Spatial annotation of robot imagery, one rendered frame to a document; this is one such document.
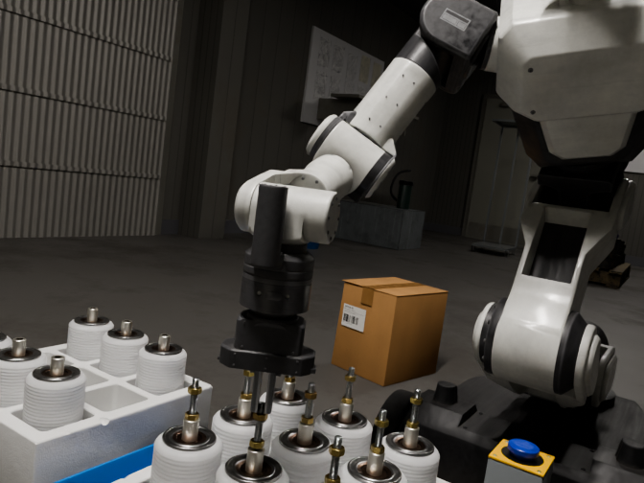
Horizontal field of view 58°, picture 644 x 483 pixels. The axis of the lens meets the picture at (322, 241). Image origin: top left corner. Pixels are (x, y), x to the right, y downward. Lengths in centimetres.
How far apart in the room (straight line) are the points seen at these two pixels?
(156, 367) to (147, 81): 362
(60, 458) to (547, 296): 85
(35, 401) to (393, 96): 76
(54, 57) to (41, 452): 341
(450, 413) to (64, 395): 72
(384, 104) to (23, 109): 334
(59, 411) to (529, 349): 78
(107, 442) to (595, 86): 99
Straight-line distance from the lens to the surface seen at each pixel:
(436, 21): 103
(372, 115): 97
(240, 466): 83
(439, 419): 125
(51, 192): 425
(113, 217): 456
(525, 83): 100
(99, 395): 126
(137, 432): 118
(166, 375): 123
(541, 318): 105
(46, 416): 110
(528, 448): 85
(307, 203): 69
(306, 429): 90
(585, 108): 103
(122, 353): 130
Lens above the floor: 64
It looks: 6 degrees down
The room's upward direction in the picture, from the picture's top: 8 degrees clockwise
